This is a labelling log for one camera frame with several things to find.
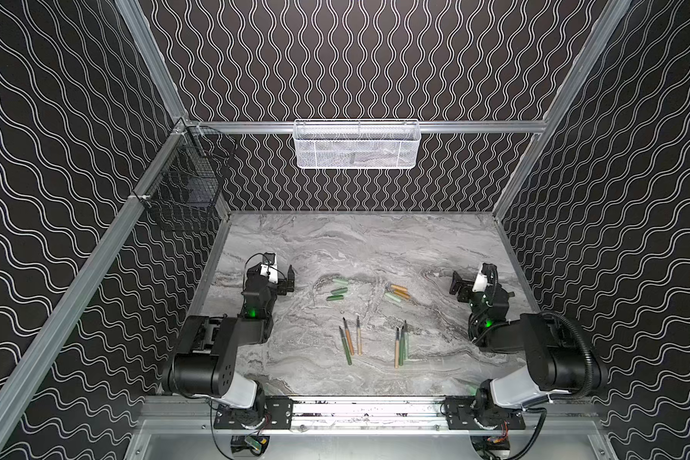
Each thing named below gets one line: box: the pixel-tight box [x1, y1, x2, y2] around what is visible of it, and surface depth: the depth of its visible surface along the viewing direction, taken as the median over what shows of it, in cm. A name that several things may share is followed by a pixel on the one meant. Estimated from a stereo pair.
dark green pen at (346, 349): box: [338, 325, 353, 366], surface depth 87 cm
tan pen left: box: [356, 315, 363, 356], surface depth 87 cm
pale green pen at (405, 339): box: [403, 320, 409, 360], surface depth 88 cm
